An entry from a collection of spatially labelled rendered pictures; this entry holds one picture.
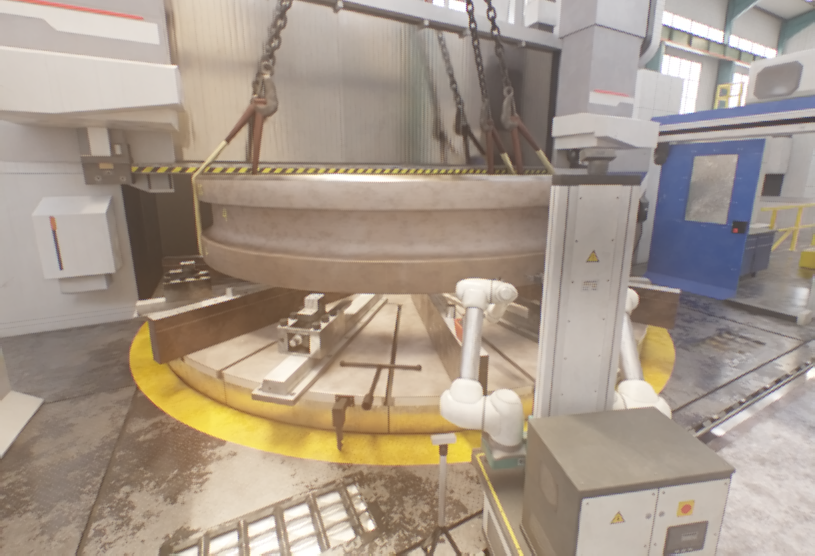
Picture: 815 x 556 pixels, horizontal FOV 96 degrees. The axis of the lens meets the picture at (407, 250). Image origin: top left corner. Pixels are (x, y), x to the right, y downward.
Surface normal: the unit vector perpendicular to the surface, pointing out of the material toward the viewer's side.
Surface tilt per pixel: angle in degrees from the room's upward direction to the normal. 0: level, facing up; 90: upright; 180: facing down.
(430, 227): 90
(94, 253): 90
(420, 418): 90
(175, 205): 90
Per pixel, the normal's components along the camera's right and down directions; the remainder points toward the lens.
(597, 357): 0.15, 0.20
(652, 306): -0.59, 0.16
